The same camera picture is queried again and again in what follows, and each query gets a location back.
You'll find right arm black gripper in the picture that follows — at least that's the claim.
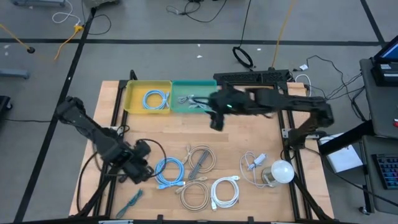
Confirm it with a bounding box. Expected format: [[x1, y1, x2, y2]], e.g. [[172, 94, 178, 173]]
[[193, 83, 251, 132]]

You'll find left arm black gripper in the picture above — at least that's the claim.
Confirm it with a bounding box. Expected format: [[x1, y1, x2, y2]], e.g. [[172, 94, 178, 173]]
[[123, 139, 155, 185]]

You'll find small light blue cable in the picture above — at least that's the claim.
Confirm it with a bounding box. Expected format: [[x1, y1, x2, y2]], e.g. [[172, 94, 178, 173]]
[[187, 98, 213, 112]]

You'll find small grey short cable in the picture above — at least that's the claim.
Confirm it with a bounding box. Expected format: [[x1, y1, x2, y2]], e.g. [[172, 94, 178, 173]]
[[178, 94, 196, 105]]

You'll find teal cable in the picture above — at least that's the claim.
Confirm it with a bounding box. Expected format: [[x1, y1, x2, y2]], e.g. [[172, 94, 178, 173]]
[[115, 189, 144, 220]]

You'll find beige braided cable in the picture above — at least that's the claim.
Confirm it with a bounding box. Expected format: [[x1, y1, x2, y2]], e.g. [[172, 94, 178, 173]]
[[175, 176, 211, 213], [183, 144, 216, 174]]

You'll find dark grey cable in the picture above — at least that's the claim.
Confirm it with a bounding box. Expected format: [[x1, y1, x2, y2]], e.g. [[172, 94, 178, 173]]
[[187, 149, 210, 181]]

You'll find teal plastic tray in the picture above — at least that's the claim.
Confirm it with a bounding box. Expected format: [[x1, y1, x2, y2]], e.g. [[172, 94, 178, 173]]
[[170, 79, 218, 114]]

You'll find yellow plastic tray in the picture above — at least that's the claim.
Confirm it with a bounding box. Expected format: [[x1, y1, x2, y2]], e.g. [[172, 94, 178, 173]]
[[123, 80, 173, 115]]

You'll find white globe lamp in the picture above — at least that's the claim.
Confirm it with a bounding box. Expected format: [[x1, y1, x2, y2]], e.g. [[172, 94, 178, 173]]
[[261, 159, 295, 189]]

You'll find black diagonal desk bar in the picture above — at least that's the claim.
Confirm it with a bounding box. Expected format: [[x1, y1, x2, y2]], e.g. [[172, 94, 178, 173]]
[[318, 119, 374, 156]]

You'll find black chair base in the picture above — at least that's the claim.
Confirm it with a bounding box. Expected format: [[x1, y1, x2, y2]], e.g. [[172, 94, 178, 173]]
[[0, 95, 12, 119]]

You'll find white box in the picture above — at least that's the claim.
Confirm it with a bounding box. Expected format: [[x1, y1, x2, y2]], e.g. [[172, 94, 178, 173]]
[[317, 133, 364, 174]]

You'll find grey floor equipment base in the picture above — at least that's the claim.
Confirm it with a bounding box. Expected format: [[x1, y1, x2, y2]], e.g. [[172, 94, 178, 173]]
[[82, 0, 121, 9]]

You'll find short grey metal foot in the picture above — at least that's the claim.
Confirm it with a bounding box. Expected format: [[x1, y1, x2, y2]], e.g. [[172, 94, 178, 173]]
[[0, 68, 30, 79]]

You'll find grey desk with laptop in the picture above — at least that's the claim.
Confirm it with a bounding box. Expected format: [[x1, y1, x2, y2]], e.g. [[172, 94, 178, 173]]
[[359, 58, 398, 138]]

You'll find grey desk with keyboard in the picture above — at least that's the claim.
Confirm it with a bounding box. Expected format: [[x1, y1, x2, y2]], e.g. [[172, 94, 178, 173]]
[[360, 134, 398, 215]]

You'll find black laptop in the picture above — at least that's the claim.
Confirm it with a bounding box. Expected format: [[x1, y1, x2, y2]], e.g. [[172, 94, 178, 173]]
[[371, 34, 398, 88]]

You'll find long grey metal foot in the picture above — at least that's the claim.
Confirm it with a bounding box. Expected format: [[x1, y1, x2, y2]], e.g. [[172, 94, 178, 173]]
[[12, 0, 66, 7]]

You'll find black backlit keyboard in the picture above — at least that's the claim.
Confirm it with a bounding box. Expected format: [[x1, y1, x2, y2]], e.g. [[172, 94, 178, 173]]
[[371, 152, 398, 190]]

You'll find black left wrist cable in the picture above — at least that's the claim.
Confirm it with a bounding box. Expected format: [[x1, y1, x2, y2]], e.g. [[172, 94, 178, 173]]
[[136, 138, 168, 179]]

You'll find black metal table frame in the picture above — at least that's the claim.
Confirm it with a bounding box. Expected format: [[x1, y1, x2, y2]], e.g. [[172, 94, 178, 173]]
[[75, 70, 336, 224]]

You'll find black perforated mount bar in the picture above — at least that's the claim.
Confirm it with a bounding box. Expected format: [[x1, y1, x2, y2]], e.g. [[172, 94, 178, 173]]
[[213, 70, 290, 85]]

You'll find black coiled floor cable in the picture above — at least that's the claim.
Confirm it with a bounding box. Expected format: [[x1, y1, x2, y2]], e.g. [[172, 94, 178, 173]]
[[232, 0, 255, 70]]

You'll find black arm base cable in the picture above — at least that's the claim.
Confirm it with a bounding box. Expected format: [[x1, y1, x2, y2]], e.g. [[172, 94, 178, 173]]
[[76, 144, 106, 215]]

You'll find thin white cable with adapter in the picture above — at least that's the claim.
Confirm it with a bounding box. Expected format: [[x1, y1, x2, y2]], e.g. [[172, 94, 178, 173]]
[[238, 151, 270, 189]]

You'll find black floor cable with plug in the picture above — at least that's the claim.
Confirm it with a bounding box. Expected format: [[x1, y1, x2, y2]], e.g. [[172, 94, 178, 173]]
[[165, 0, 228, 24]]

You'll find white looped cable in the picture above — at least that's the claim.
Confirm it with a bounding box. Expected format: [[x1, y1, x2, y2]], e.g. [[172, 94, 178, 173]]
[[294, 73, 312, 100]]

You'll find long orange floor cable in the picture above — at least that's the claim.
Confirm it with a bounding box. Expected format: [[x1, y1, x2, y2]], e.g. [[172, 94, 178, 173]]
[[271, 0, 295, 68]]

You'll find straight thin black floor cable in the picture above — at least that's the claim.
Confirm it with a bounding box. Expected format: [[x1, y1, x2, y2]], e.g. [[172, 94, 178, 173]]
[[6, 119, 52, 123]]

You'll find thin black looped floor cable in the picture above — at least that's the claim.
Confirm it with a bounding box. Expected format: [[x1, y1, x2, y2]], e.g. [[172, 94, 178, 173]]
[[81, 0, 112, 35]]

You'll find black straight desk cable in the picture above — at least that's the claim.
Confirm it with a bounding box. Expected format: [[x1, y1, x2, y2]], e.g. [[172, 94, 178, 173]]
[[310, 72, 364, 113]]

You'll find black looping desk cable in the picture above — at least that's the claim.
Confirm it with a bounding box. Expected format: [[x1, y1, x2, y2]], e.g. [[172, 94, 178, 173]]
[[306, 55, 369, 123]]

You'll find yellow cable with yellow plug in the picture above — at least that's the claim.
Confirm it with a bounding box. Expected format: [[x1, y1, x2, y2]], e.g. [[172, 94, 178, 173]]
[[54, 24, 85, 60]]

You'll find yellow cable with black end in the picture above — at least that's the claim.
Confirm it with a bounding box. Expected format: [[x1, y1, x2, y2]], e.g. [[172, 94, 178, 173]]
[[0, 24, 35, 54]]

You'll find white floor cable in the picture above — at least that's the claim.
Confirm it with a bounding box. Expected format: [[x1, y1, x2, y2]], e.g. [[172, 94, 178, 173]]
[[52, 0, 82, 26]]

